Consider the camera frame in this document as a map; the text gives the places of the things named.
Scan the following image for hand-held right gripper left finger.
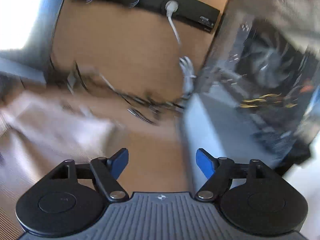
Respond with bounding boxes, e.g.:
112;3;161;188
51;148;129;202

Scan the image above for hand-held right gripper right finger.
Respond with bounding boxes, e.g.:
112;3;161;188
194;148;273;202

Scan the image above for striped beige shirt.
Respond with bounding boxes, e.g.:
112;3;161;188
0;90;125;230

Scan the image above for white computer case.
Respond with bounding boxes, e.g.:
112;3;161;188
179;0;320;195

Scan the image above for black curved monitor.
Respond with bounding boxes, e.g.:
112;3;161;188
0;0;75;85

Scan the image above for black power strip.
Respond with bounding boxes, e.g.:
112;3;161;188
71;0;220;33

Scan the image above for black cables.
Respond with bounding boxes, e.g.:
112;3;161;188
50;60;187;126

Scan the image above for white plug with cable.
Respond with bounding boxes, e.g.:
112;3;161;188
164;0;182;46

